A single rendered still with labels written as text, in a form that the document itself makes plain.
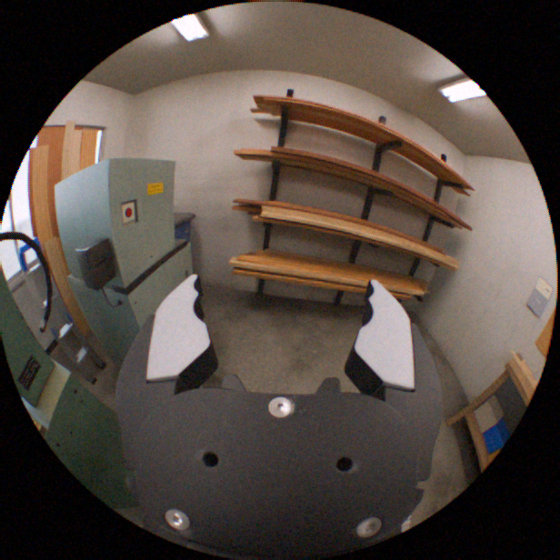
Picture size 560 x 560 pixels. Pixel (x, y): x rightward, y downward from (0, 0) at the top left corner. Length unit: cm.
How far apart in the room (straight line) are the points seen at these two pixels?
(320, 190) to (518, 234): 239
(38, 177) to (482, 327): 456
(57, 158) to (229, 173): 189
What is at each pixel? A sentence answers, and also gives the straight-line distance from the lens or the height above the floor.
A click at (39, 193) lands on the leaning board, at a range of 211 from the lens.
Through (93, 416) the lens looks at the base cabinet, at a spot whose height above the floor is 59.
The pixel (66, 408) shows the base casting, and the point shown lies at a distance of 83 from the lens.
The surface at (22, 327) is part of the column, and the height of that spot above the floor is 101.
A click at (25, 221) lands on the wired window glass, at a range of 228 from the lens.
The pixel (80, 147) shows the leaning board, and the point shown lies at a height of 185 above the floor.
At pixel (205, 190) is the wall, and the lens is 206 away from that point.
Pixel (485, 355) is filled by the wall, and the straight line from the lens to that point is 259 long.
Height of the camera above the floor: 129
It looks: 30 degrees down
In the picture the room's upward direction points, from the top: 10 degrees clockwise
